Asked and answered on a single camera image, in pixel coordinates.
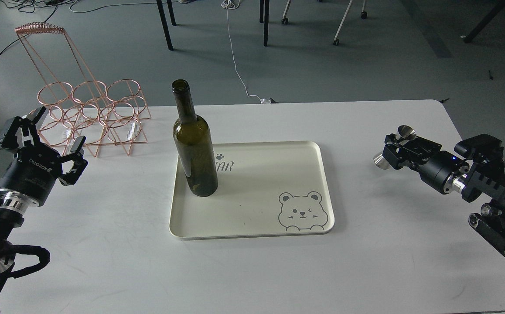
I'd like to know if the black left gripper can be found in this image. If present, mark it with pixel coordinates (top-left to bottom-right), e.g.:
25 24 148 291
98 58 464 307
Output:
0 107 88 207

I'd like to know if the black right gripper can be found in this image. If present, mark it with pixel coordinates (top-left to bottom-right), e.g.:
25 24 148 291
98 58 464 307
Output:
382 133 469 195

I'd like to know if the silver metal jigger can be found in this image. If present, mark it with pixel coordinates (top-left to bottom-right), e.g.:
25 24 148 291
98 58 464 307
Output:
373 125 416 170

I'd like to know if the dark green wine bottle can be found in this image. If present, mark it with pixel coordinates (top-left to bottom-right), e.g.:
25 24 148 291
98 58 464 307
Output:
171 79 218 197

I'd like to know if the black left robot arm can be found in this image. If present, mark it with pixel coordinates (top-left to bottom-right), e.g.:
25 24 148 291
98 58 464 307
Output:
0 107 88 292

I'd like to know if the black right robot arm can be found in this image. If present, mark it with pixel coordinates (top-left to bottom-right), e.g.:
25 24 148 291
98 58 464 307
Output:
374 125 505 258

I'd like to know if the cream bear tray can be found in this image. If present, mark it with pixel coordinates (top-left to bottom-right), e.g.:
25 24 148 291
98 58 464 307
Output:
169 140 335 240

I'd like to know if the dark table leg far right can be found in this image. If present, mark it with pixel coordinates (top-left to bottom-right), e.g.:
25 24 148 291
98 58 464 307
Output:
462 0 505 44

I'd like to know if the white chair base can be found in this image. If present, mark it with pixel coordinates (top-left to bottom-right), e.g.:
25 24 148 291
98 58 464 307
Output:
280 0 368 47

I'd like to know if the black table leg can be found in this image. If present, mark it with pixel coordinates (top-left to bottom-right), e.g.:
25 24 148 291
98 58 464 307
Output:
259 0 270 47
155 0 177 51

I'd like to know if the black table leg right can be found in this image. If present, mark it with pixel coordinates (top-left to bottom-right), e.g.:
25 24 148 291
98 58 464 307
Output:
259 0 270 47

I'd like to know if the copper wire bottle rack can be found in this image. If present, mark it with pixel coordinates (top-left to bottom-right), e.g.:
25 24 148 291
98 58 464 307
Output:
15 22 152 157

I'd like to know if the white floor cable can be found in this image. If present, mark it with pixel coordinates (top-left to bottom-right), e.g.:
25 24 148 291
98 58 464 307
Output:
221 0 271 104

